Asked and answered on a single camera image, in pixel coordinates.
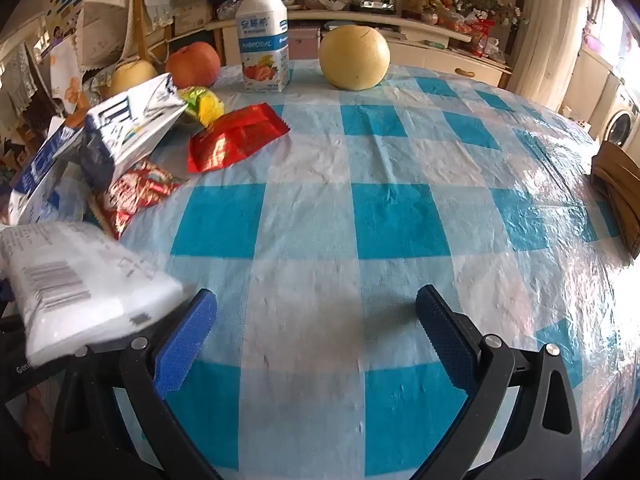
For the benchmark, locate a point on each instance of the shiny red wrapper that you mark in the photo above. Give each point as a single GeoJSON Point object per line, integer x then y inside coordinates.
{"type": "Point", "coordinates": [235, 135]}

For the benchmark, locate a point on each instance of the red apple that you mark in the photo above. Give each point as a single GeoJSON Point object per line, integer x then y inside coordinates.
{"type": "Point", "coordinates": [192, 65]}

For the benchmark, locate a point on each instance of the yellow snack packet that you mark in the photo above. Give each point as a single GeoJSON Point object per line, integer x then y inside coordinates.
{"type": "Point", "coordinates": [205, 105]}

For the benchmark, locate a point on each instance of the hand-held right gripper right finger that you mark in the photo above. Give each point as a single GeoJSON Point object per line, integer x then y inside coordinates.
{"type": "Point", "coordinates": [445, 340]}

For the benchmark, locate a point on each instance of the large yellow pear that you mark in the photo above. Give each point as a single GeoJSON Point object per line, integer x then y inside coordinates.
{"type": "Point", "coordinates": [355, 57]}

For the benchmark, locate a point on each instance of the pink case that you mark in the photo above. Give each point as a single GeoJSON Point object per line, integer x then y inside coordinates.
{"type": "Point", "coordinates": [302, 45]}

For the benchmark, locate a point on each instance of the artificial flower arrangement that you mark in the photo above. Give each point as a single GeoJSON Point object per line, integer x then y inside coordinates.
{"type": "Point", "coordinates": [480, 0]}

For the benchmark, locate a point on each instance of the small yellow pear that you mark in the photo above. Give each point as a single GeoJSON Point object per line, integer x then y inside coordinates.
{"type": "Point", "coordinates": [132, 77]}

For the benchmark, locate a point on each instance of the blue white checked tablecloth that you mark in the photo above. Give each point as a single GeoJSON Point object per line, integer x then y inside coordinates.
{"type": "Point", "coordinates": [320, 270]}

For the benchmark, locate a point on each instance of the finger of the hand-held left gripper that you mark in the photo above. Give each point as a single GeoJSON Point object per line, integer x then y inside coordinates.
{"type": "Point", "coordinates": [20, 385]}

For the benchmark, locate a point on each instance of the washing machine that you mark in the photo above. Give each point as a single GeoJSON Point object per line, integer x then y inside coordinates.
{"type": "Point", "coordinates": [622, 120]}

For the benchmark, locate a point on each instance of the white cloth with orange print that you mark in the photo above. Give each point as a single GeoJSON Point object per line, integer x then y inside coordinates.
{"type": "Point", "coordinates": [65, 72]}

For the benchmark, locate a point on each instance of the white yogurt drink bottle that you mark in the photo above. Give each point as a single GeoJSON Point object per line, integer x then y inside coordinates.
{"type": "Point", "coordinates": [262, 35]}

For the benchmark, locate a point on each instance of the cardboard box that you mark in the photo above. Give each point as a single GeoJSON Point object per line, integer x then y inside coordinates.
{"type": "Point", "coordinates": [192, 12]}

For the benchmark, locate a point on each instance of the grey lace hanging cloth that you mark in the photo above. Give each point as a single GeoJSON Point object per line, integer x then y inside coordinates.
{"type": "Point", "coordinates": [22, 80]}

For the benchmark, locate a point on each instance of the white curtain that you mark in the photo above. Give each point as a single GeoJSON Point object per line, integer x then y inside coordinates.
{"type": "Point", "coordinates": [550, 35]}

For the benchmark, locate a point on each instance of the brown chair back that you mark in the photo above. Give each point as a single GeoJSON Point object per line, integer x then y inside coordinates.
{"type": "Point", "coordinates": [617, 195]}

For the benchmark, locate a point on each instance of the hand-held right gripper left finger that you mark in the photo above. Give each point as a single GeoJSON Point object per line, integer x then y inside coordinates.
{"type": "Point", "coordinates": [185, 345]}

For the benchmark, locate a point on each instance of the red snack packet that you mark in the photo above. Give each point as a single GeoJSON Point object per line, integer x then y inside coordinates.
{"type": "Point", "coordinates": [135, 190]}

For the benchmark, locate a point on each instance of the silver white snack packet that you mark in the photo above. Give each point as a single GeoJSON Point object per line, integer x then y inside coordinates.
{"type": "Point", "coordinates": [125, 135]}

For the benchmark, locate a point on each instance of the blue white milk carton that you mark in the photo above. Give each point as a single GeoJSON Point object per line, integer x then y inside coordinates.
{"type": "Point", "coordinates": [40, 170]}

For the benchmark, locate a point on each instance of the red gift bag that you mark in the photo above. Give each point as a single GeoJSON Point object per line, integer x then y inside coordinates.
{"type": "Point", "coordinates": [480, 35]}

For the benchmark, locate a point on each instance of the cream television cabinet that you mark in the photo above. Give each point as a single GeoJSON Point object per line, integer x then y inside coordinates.
{"type": "Point", "coordinates": [450, 62]}

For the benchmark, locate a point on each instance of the white plastic pack with barcode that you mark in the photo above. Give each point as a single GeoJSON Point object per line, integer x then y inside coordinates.
{"type": "Point", "coordinates": [85, 290]}

